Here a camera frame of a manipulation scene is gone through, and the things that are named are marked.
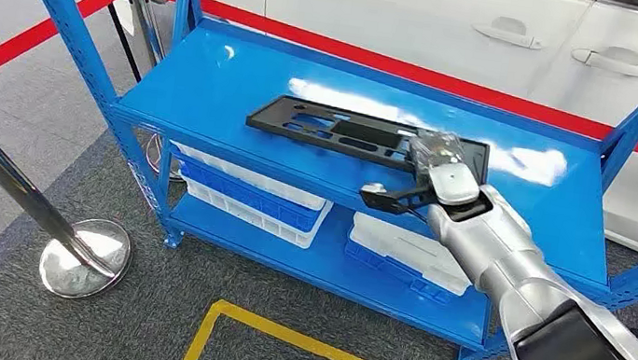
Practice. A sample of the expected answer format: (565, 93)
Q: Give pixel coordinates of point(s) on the grey plastic-wrapped right robot hand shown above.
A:
(437, 148)

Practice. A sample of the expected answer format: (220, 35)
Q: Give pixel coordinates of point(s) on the black plastic frame part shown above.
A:
(268, 118)

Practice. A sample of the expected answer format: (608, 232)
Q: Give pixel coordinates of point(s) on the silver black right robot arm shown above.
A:
(508, 255)

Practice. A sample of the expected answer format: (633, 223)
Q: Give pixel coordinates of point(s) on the blue metal shelf rack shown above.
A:
(232, 85)

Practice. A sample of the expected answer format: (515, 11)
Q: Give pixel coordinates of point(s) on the red barrier belt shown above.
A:
(373, 60)
(33, 35)

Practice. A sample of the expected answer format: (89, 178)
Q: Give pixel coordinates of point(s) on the blue plastic crate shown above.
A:
(248, 197)
(381, 268)

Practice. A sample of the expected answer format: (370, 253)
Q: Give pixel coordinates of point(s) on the white car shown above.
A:
(381, 6)

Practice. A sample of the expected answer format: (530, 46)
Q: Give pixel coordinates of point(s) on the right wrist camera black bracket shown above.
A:
(382, 199)

